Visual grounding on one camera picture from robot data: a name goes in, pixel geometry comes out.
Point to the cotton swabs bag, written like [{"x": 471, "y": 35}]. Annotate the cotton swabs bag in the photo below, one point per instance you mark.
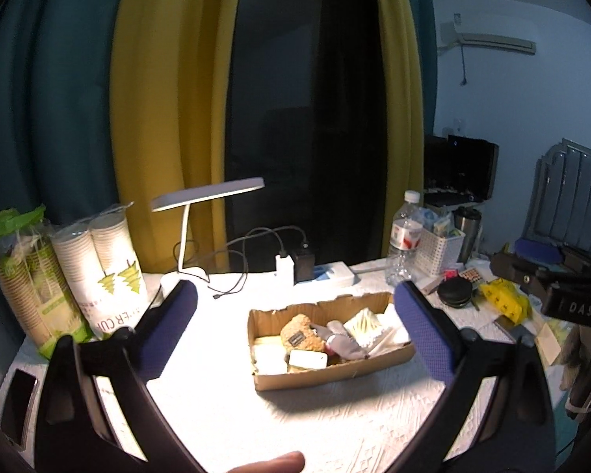
[{"x": 369, "y": 329}]

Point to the cartoon green tissue packet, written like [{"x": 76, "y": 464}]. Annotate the cartoon green tissue packet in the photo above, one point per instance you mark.
[{"x": 307, "y": 359}]

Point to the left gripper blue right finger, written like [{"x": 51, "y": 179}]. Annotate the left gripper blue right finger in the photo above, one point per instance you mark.
[{"x": 517, "y": 430}]

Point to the white desk lamp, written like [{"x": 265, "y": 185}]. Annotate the white desk lamp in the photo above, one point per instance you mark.
[{"x": 202, "y": 226}]

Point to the white paper towel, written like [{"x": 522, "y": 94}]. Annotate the white paper towel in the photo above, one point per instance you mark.
[{"x": 269, "y": 356}]

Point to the black round zip case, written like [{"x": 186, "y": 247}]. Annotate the black round zip case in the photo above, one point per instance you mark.
[{"x": 455, "y": 292}]

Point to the stainless steel thermos mug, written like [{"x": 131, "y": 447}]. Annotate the stainless steel thermos mug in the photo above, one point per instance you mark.
[{"x": 468, "y": 220}]

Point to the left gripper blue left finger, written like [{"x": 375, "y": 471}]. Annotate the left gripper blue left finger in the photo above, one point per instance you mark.
[{"x": 73, "y": 433}]

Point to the yellow curtain right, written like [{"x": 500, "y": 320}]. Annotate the yellow curtain right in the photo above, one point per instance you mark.
[{"x": 404, "y": 92}]

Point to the white usb charger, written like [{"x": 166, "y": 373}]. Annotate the white usb charger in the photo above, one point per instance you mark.
[{"x": 284, "y": 270}]

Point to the yellow wipes packet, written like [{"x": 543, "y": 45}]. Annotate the yellow wipes packet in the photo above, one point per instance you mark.
[{"x": 506, "y": 299}]

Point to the black phone left edge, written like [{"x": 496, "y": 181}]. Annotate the black phone left edge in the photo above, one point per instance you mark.
[{"x": 18, "y": 407}]

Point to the green paper cup pack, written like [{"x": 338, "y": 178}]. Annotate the green paper cup pack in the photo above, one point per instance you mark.
[{"x": 33, "y": 283}]

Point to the black computer monitor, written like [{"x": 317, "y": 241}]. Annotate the black computer monitor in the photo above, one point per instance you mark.
[{"x": 459, "y": 170}]

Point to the teal curtain left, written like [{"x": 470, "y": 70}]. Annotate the teal curtain left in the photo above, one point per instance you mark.
[{"x": 55, "y": 85}]

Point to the clear water bottle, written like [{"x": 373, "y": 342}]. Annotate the clear water bottle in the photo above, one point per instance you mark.
[{"x": 407, "y": 228}]

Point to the white paper cup pack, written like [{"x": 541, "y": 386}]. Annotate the white paper cup pack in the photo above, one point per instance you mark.
[{"x": 98, "y": 260}]

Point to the teal curtain right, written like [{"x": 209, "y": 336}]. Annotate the teal curtain right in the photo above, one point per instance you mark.
[{"x": 426, "y": 36}]

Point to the white wall air conditioner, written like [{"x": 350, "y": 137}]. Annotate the white wall air conditioner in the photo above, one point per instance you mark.
[{"x": 451, "y": 36}]

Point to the grey folding chair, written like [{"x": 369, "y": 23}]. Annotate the grey folding chair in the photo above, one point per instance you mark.
[{"x": 560, "y": 209}]

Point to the dark smartphone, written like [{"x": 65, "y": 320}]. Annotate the dark smartphone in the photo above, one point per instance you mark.
[{"x": 518, "y": 333}]

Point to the teal curtain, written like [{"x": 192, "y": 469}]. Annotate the teal curtain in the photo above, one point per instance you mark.
[
  {"x": 55, "y": 85},
  {"x": 426, "y": 36}
]

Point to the brown plush pouch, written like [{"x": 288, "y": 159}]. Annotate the brown plush pouch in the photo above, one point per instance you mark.
[{"x": 298, "y": 334}]

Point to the white perforated basket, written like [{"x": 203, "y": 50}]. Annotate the white perforated basket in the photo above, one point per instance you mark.
[{"x": 436, "y": 254}]

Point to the black power adapter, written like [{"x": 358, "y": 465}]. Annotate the black power adapter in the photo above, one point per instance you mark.
[{"x": 304, "y": 264}]

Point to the colourful patterned card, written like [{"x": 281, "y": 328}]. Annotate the colourful patterned card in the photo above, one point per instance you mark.
[{"x": 472, "y": 275}]

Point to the white blue small box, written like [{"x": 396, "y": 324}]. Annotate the white blue small box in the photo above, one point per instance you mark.
[{"x": 337, "y": 273}]

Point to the brown cardboard box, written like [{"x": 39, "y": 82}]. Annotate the brown cardboard box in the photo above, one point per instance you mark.
[{"x": 395, "y": 350}]

